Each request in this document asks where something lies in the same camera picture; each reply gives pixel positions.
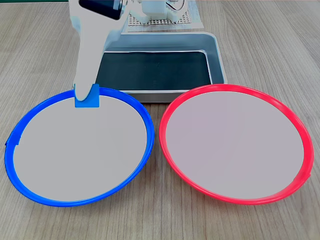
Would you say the small blue cube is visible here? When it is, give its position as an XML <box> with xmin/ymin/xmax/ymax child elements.
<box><xmin>74</xmin><ymin>83</ymin><xmax>101</xmax><ymax>109</ymax></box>

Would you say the black tray mat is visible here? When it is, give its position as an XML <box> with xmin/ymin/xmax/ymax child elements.
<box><xmin>95</xmin><ymin>49</ymin><xmax>214</xmax><ymax>92</ymax></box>

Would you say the steel tray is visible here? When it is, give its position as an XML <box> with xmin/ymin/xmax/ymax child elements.
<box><xmin>95</xmin><ymin>31</ymin><xmax>229</xmax><ymax>104</ymax></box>

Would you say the white plate with blue rim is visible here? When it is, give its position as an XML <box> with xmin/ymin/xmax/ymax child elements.
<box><xmin>4</xmin><ymin>86</ymin><xmax>156</xmax><ymax>208</ymax></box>

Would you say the pale perforated base plate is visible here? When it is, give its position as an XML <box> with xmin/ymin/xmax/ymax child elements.
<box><xmin>120</xmin><ymin>0</ymin><xmax>204</xmax><ymax>34</ymax></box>

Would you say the white plate with red rim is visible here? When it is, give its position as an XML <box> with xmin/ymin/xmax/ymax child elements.
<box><xmin>158</xmin><ymin>83</ymin><xmax>315</xmax><ymax>206</ymax></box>

